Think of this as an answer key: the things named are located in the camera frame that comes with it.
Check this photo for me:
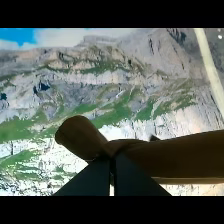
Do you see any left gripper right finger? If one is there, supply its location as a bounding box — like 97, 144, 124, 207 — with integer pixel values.
113, 152, 172, 197

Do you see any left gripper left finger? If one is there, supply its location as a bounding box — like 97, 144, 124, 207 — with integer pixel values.
53, 156, 111, 197

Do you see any brown garment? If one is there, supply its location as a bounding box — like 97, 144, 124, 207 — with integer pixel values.
54, 115, 224, 185

